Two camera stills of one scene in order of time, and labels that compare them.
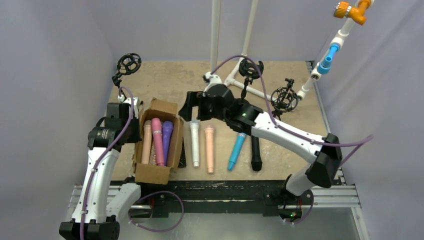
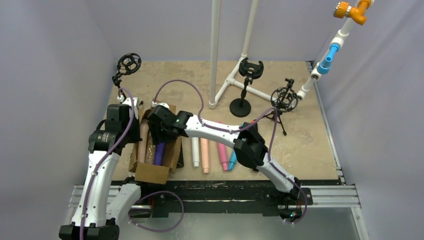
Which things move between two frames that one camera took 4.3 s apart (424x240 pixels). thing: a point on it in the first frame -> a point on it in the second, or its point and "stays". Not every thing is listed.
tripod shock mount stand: [128, 63] stays
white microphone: [195, 130] stays
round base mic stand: [249, 70] stays
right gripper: [200, 106] -> [158, 127]
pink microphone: [156, 124] -> [222, 153]
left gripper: [133, 129] stays
